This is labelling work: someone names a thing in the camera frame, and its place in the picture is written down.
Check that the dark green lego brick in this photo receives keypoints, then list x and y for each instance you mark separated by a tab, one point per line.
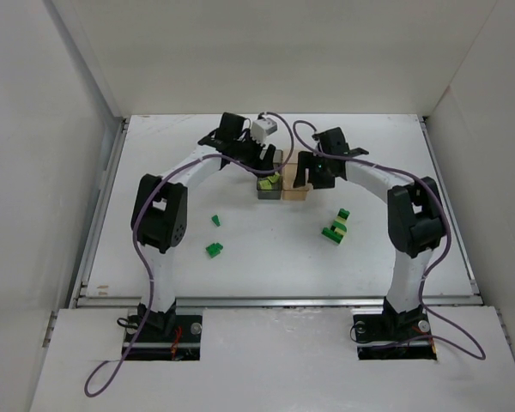
214	250

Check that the aluminium front rail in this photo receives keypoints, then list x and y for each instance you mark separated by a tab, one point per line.
218	302

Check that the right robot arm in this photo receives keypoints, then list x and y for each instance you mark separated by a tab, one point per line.
415	225

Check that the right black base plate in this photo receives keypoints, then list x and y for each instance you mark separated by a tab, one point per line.
379	339

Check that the orange transparent container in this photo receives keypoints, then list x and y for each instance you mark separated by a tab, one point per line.
288	173

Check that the small dark green lego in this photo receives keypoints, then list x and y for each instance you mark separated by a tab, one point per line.
216	220

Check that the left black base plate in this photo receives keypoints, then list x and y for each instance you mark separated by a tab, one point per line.
175	338

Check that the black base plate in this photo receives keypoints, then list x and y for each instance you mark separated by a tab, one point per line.
379	339
175	338

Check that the light green rounded lego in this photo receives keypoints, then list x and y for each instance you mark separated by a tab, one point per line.
274	178

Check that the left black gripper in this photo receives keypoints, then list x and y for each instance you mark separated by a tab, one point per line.
263	156

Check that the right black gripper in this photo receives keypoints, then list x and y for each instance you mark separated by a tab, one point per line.
311	167

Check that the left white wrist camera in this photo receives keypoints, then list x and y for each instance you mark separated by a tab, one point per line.
262	128

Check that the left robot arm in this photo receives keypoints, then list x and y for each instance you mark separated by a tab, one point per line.
160	214

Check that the grey transparent container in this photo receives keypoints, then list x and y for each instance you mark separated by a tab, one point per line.
276	194

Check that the green lego stack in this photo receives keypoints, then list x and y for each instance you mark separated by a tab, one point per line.
338	228

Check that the light green square lego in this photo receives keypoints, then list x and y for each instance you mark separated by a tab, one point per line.
265	185

